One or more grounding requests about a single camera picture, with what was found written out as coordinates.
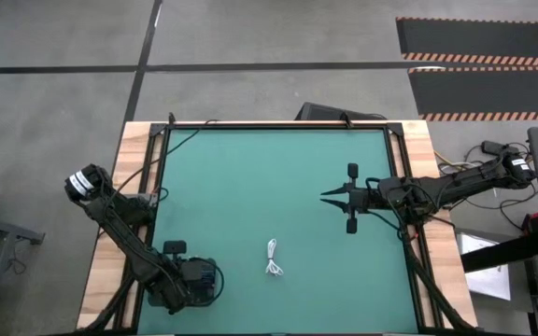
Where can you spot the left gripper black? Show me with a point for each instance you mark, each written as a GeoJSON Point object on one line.
{"type": "Point", "coordinates": [194, 280]}

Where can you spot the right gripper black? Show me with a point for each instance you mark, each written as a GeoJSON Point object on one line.
{"type": "Point", "coordinates": [367, 196]}

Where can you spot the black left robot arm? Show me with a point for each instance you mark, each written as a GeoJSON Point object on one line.
{"type": "Point", "coordinates": [129, 238]}

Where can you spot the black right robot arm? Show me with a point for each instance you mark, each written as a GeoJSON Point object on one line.
{"type": "Point", "coordinates": [460, 184]}

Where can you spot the black plastic bin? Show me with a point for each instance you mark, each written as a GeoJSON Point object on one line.
{"type": "Point", "coordinates": [154, 299]}

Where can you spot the green table mat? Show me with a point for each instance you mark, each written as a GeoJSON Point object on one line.
{"type": "Point", "coordinates": [259, 186]}

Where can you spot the black power brick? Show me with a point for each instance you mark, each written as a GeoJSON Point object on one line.
{"type": "Point", "coordinates": [492, 147]}

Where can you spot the white paper sheet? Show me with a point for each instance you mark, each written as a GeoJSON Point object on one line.
{"type": "Point", "coordinates": [488, 280]}

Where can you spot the black flat bar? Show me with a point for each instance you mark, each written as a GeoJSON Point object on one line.
{"type": "Point", "coordinates": [507, 254]}

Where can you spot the black hazard-striped floor mat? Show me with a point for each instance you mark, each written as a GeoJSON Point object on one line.
{"type": "Point", "coordinates": [479, 39]}
{"type": "Point", "coordinates": [488, 91]}

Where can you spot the red clamp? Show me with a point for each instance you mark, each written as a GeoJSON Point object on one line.
{"type": "Point", "coordinates": [533, 220]}

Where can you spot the black table frame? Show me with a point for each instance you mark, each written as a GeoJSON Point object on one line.
{"type": "Point", "coordinates": [402, 149]}

